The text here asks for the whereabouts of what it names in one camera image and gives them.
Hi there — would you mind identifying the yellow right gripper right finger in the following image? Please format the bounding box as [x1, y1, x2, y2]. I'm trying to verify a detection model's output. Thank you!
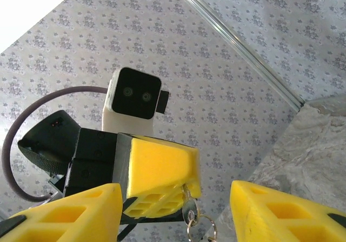
[229, 180, 346, 242]

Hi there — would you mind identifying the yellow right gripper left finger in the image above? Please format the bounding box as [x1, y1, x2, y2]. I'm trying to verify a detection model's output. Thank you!
[0, 182, 123, 242]

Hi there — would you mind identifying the silver key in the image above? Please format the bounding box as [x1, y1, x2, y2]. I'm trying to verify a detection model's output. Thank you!
[181, 184, 199, 223]

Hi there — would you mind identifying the silver key ring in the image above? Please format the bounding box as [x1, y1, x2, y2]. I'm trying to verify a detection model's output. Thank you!
[185, 214, 218, 242]

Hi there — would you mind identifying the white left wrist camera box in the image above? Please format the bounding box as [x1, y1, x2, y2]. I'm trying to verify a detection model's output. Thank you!
[101, 67, 171, 134]

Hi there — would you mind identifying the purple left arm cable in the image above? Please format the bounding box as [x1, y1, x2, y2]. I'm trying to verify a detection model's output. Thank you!
[4, 86, 109, 202]

